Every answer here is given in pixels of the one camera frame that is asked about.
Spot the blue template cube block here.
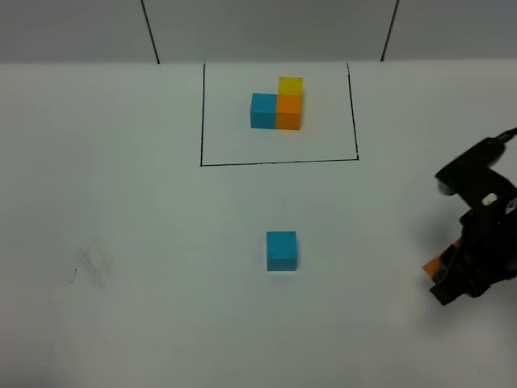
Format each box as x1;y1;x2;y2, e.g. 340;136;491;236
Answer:
250;93;277;129

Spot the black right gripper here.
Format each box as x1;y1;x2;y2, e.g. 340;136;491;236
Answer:
430;198;516;306

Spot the orange template cube block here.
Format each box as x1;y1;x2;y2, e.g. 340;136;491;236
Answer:
275;94;303;130

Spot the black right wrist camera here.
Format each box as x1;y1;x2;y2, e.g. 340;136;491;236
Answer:
435;137;516;209

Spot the yellow template cube block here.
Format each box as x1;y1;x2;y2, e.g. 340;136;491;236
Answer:
278;77;304;95

